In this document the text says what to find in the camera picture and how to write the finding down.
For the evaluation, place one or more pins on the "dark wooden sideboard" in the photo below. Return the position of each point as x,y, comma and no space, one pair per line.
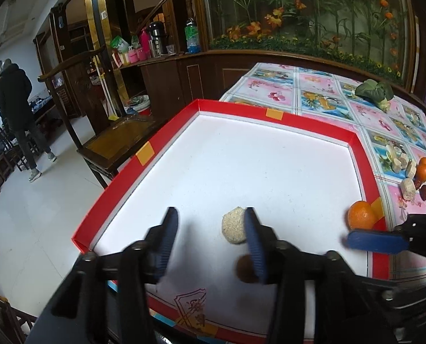
198,75

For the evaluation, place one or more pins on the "green bag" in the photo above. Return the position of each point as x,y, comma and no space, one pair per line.
119,43

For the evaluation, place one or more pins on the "red tray with white inside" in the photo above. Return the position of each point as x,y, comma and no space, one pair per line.
270,172

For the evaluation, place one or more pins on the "yellow broom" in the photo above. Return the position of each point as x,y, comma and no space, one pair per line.
107,93

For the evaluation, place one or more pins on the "pink bottle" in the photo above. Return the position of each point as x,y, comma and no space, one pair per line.
144,44

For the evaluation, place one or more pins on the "dark wooden chair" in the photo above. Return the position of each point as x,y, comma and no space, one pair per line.
116,143
1,315

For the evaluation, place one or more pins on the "black thermos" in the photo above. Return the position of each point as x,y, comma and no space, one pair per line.
155,37

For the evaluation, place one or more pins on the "glass cup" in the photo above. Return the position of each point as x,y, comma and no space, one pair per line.
170,49

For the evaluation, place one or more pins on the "pink printed tablecloth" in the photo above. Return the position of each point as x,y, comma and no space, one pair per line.
316,89

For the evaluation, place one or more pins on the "red bucket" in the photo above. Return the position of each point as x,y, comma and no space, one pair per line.
139,106

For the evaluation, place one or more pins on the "beige rice cake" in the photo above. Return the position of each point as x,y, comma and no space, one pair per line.
232,225
399,162
411,168
408,189
390,153

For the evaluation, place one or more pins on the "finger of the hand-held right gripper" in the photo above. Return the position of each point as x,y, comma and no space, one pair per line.
377,242

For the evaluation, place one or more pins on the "pink cup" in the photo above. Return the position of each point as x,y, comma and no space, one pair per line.
132,57

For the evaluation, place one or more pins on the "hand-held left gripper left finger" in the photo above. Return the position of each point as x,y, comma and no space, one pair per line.
167,243

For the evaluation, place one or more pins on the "green leafy vegetable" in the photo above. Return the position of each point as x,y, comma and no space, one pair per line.
372,89

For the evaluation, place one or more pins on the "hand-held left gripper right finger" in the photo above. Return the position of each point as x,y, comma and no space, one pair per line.
256,249

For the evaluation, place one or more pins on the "dark red date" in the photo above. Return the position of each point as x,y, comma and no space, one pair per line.
425,192
417,184
244,270

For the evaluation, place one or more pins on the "flower wall mural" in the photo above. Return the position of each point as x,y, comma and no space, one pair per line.
306,7

